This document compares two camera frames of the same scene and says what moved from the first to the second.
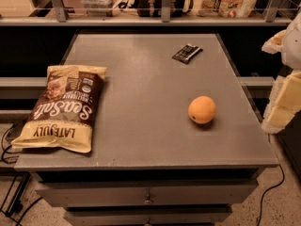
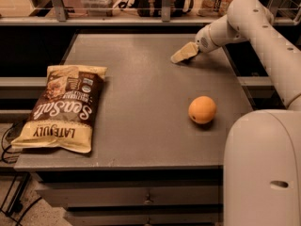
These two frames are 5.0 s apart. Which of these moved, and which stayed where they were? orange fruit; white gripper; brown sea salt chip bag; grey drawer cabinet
Moved: white gripper
Stayed: orange fruit; grey drawer cabinet; brown sea salt chip bag
